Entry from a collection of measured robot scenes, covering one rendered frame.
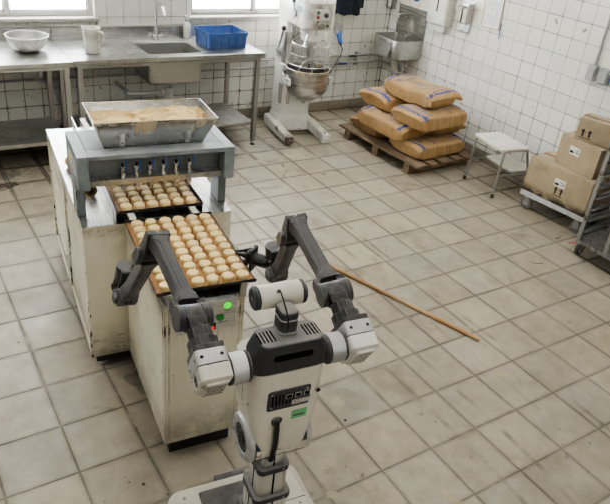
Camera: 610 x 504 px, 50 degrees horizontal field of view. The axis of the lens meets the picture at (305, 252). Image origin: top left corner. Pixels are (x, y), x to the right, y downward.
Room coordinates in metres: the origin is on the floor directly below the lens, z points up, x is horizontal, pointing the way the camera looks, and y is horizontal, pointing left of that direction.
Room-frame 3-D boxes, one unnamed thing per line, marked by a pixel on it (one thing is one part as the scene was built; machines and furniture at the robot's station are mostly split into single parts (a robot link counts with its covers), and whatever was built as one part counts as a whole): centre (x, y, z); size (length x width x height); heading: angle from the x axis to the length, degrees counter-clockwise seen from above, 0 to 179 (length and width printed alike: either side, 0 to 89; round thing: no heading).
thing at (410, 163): (6.35, -0.88, 0.06); 1.20 x 0.80 x 0.11; 38
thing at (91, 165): (2.88, 0.78, 1.01); 0.72 x 0.33 x 0.34; 119
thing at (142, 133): (2.88, 0.78, 1.25); 0.56 x 0.29 x 0.14; 119
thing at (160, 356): (2.44, 0.54, 0.45); 0.70 x 0.34 x 0.90; 29
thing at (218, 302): (2.12, 0.36, 0.77); 0.24 x 0.04 x 0.14; 119
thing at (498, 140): (5.68, -1.68, 0.23); 0.45 x 0.45 x 0.46; 27
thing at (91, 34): (5.34, 1.90, 0.98); 0.20 x 0.14 x 0.20; 76
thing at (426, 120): (6.12, -1.03, 0.47); 0.72 x 0.42 x 0.17; 131
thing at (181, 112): (2.88, 0.78, 1.28); 0.54 x 0.27 x 0.06; 119
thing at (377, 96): (6.57, -0.74, 0.47); 0.72 x 0.42 x 0.17; 126
